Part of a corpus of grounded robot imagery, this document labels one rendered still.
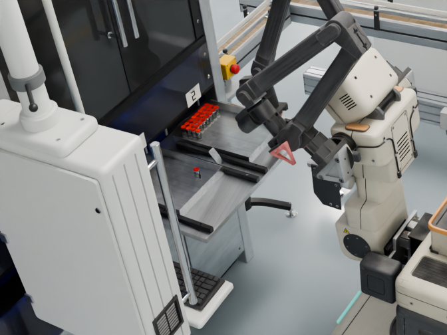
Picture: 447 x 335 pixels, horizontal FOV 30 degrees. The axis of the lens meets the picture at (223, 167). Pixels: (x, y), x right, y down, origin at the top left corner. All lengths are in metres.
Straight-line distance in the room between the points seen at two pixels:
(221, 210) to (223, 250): 0.85
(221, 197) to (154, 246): 0.69
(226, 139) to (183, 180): 0.27
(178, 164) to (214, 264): 0.71
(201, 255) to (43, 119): 1.57
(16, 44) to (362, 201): 1.28
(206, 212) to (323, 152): 0.56
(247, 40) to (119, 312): 1.65
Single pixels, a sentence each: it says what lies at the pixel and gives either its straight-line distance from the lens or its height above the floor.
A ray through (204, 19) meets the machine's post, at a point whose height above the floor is 1.27.
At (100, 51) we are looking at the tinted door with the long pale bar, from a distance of 2.74.
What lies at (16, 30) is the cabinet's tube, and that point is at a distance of 2.00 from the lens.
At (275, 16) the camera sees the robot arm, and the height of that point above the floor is 1.37.
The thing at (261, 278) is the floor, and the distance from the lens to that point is 3.81.
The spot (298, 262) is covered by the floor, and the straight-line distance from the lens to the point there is 3.85.
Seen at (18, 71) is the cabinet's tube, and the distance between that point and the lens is 2.05.
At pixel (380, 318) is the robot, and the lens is 3.23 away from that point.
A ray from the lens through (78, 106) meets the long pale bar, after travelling 2.59.
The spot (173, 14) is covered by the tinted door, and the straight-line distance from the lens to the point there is 3.00.
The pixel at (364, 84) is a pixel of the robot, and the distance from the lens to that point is 2.50.
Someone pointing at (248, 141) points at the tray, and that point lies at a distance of 3.11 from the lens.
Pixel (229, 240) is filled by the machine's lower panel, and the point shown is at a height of 0.23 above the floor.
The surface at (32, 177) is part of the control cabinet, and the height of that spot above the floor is 1.47.
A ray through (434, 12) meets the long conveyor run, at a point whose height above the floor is 0.96.
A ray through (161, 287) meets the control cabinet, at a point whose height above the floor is 1.08.
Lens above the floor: 2.71
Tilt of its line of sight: 37 degrees down
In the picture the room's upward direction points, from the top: 11 degrees counter-clockwise
